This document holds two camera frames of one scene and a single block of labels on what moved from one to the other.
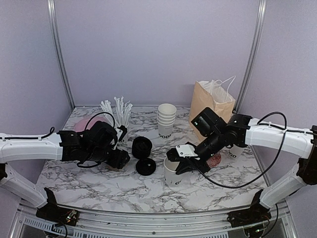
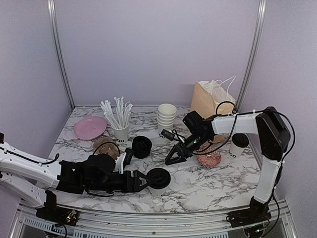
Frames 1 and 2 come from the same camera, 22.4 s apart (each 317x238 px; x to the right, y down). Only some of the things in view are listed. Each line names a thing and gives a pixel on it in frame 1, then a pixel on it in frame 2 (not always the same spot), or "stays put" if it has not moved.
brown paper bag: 214,94 stays put
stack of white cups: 166,118 stays put
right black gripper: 185,165 to 186,153
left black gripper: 119,160 to 136,182
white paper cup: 171,177 to 158,192
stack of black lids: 141,147 stays put
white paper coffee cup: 235,151 stays put
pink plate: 80,125 stays put
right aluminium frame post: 260,21 stays put
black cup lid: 145,166 to 158,178
